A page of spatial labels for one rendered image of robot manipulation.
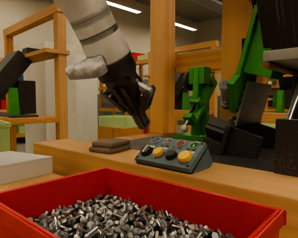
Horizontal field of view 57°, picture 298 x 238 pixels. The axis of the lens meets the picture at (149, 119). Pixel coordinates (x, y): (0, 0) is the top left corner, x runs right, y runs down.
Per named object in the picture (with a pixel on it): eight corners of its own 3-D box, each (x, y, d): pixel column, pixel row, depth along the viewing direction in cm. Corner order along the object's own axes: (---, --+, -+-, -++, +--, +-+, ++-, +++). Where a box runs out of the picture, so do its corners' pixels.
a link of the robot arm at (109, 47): (66, 81, 48) (47, 49, 45) (107, 51, 54) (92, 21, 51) (100, 79, 42) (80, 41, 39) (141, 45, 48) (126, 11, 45)
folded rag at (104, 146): (110, 154, 73) (110, 143, 73) (88, 151, 77) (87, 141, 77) (131, 148, 82) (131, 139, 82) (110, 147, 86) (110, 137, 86)
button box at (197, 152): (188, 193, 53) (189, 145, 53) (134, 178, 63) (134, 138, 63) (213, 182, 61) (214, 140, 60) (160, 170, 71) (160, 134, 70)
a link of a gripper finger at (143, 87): (128, 80, 48) (126, 87, 50) (149, 95, 48) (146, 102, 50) (136, 72, 50) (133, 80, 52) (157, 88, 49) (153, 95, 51)
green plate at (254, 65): (262, 98, 65) (289, 5, 61) (230, 90, 70) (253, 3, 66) (278, 98, 74) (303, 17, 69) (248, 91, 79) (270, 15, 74)
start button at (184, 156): (188, 164, 54) (186, 160, 54) (176, 162, 56) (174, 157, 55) (194, 154, 56) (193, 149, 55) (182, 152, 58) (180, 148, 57)
